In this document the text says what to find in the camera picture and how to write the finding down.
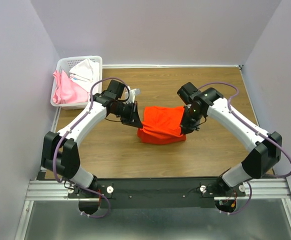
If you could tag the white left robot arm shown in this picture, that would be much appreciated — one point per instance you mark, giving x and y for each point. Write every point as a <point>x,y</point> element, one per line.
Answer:
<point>60,151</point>

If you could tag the pink t shirt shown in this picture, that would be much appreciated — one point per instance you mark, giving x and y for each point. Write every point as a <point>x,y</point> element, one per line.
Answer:
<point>67,91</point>

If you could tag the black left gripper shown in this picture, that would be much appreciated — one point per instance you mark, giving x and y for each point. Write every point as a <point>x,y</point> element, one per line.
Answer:
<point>133,119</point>

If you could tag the aluminium frame rail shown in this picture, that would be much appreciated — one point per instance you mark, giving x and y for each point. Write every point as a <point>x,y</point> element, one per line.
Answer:
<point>185,208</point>

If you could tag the white t shirt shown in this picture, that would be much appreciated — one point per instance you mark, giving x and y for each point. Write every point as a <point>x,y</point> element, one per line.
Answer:
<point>85,74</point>

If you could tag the orange t shirt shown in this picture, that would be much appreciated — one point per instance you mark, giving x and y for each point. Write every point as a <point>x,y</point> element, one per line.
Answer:
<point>161,125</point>

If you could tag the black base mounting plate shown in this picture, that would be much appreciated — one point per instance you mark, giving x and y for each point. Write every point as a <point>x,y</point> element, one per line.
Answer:
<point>151,193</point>

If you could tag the white plastic laundry basket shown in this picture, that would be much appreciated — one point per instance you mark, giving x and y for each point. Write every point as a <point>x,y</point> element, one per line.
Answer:
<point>66,64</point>

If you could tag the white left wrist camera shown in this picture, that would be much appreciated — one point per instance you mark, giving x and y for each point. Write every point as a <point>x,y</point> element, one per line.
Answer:
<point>131,95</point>

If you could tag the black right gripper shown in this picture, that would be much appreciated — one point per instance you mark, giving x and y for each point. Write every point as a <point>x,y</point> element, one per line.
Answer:
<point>186,127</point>

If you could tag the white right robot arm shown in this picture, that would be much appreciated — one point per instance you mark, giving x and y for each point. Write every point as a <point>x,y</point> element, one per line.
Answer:
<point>263,147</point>

